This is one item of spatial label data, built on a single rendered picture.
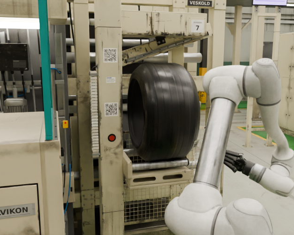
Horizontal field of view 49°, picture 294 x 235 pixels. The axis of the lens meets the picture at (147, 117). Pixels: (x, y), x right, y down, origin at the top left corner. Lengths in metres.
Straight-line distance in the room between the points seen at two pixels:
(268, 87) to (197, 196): 0.52
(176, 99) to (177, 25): 0.63
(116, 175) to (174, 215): 0.70
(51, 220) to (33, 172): 0.15
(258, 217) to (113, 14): 1.20
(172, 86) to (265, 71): 0.52
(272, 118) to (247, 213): 0.50
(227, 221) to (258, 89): 0.55
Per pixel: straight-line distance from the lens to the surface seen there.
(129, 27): 2.07
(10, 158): 0.96
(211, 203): 1.25
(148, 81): 1.72
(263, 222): 1.18
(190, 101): 1.71
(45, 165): 0.96
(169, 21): 2.14
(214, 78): 1.44
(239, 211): 1.17
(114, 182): 1.90
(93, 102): 1.78
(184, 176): 1.90
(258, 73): 1.39
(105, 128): 1.81
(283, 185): 1.73
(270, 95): 1.43
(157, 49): 2.24
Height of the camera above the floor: 1.49
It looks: 10 degrees down
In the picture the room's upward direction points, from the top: straight up
